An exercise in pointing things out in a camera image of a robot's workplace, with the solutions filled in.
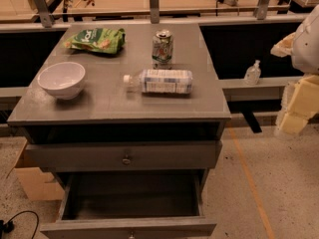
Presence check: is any green soda can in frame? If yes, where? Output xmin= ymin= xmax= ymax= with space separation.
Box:
xmin=152 ymin=29 xmax=173 ymax=65

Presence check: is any grey drawer cabinet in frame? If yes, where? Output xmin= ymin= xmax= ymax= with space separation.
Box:
xmin=7 ymin=23 xmax=232 ymax=239

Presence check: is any grey metal railing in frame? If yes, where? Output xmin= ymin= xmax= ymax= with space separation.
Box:
xmin=0 ymin=0 xmax=319 ymax=34

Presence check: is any clear plastic water bottle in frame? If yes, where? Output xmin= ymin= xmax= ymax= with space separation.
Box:
xmin=123 ymin=69 xmax=192 ymax=95

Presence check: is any black cable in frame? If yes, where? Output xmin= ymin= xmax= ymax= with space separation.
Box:
xmin=0 ymin=210 xmax=40 ymax=239

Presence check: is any green rice chip bag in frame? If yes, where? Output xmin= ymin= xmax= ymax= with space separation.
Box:
xmin=64 ymin=28 xmax=126 ymax=55

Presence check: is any hand sanitizer bottle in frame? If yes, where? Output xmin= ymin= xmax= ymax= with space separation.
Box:
xmin=244 ymin=60 xmax=261 ymax=85

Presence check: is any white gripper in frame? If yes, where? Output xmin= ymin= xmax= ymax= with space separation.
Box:
xmin=270 ymin=5 xmax=319 ymax=136

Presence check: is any cardboard box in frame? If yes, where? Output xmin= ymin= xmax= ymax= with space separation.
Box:
xmin=11 ymin=140 xmax=64 ymax=201

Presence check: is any open bottom drawer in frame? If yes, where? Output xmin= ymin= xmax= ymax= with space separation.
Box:
xmin=40 ymin=170 xmax=215 ymax=239

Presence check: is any white bowl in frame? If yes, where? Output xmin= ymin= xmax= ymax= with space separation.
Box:
xmin=37 ymin=62 xmax=86 ymax=100

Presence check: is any closed middle drawer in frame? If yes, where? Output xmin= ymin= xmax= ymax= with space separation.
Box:
xmin=25 ymin=140 xmax=222 ymax=172

